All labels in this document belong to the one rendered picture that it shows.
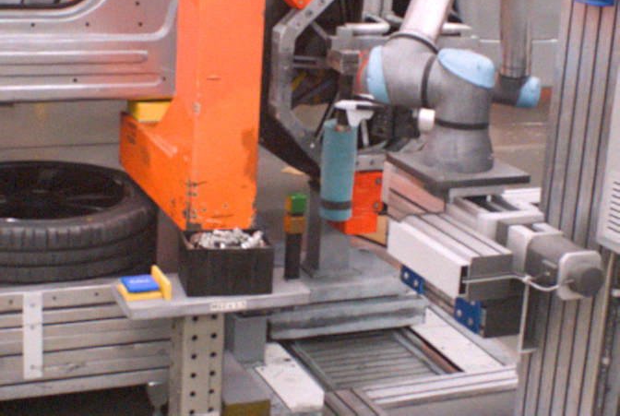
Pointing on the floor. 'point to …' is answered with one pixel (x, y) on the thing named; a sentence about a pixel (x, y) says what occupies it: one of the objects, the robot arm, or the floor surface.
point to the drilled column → (196, 364)
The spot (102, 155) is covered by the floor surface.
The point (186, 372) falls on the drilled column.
